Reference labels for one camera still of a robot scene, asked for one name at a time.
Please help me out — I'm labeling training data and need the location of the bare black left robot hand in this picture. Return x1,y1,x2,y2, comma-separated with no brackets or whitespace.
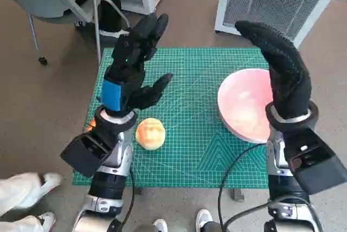
100,12,175,112

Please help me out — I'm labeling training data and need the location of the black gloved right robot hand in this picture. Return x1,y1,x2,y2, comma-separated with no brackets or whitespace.
234,20,312,120

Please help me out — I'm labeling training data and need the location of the pink bowl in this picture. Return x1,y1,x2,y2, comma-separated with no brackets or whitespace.
217,68,272,144

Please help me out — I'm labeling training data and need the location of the striped toy bread loaf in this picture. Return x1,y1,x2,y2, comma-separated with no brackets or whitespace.
86,118,97,133

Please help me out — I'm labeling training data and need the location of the round toy bread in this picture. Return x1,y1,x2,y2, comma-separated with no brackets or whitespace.
135,118,166,151

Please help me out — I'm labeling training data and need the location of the wide white mesh cabinet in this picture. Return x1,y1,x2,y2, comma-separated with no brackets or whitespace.
214,0,347,48

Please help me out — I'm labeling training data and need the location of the green cutting mat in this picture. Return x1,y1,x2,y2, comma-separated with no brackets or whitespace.
72,47,272,189

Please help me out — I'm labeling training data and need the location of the grey chair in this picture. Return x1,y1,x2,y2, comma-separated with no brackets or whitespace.
0,0,131,65

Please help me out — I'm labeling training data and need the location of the person with white shoes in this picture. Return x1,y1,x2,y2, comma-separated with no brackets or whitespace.
135,209,222,232

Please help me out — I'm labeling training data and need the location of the person in white clothing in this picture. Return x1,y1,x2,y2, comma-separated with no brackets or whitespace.
0,172,63,232

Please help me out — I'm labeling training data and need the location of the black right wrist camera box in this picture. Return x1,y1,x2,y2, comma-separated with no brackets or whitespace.
284,127,347,195

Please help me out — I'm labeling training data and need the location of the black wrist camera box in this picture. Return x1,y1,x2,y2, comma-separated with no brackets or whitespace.
60,131,114,178
284,127,347,195

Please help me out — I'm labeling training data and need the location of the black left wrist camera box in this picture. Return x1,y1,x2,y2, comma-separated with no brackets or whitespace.
60,131,114,178

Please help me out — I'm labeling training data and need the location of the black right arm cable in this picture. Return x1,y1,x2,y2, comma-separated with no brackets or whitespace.
216,144,323,232

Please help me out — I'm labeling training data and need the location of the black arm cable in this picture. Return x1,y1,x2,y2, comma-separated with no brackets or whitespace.
108,166,136,232
216,144,323,232

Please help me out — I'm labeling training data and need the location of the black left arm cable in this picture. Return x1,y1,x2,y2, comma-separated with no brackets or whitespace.
108,166,136,232

